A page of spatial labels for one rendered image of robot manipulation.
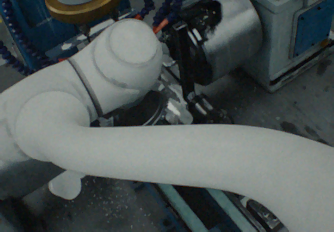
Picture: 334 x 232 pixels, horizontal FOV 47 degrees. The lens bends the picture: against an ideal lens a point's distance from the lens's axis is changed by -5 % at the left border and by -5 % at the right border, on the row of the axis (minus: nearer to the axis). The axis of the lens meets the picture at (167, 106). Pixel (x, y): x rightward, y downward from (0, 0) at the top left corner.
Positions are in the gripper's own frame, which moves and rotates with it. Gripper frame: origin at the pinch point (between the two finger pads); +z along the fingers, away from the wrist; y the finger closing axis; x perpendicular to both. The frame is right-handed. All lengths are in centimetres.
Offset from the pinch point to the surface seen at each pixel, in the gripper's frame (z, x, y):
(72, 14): -14.7, -20.1, -0.3
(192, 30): 0.1, -8.4, -27.2
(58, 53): 8.1, -22.6, 4.1
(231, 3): -0.5, -9.5, -40.8
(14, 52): 125, -81, 13
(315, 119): 18, 30, -53
